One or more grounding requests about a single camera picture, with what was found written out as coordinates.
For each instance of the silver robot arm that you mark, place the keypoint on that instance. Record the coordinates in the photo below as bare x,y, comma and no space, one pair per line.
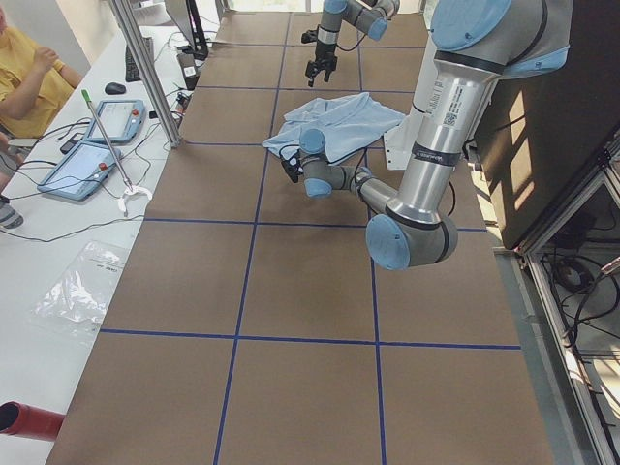
368,17
474,44

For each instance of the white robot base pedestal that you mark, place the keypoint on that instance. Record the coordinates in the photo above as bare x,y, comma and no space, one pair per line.
399,140

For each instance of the reacher grabber stick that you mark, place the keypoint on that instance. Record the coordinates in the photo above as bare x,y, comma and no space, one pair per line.
131,188

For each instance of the red cylinder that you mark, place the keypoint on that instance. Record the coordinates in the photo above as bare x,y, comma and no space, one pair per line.
30,422

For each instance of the blue teach pendant near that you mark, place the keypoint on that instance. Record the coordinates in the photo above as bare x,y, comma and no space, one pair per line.
80,172

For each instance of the blue teach pendant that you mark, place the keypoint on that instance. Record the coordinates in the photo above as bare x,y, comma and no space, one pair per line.
80,172
121,119

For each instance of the clear plastic bag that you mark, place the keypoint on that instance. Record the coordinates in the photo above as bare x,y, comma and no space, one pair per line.
76,304

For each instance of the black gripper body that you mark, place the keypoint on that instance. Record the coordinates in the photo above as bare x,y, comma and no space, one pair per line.
294,174
323,51

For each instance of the light blue button-up shirt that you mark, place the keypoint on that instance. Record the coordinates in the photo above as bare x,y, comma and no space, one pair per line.
348,124

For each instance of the person in yellow shirt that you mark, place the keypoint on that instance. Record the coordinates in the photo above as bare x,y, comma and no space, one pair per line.
35,85

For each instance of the grey aluminium frame post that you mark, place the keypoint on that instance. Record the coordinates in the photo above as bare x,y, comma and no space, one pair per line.
131,31

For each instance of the blue teach pendant far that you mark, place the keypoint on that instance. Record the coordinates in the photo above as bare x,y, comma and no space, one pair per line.
121,119

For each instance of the black computer mouse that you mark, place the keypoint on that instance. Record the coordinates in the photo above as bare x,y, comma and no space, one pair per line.
115,88

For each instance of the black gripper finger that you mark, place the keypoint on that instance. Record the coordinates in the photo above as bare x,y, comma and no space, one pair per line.
311,78

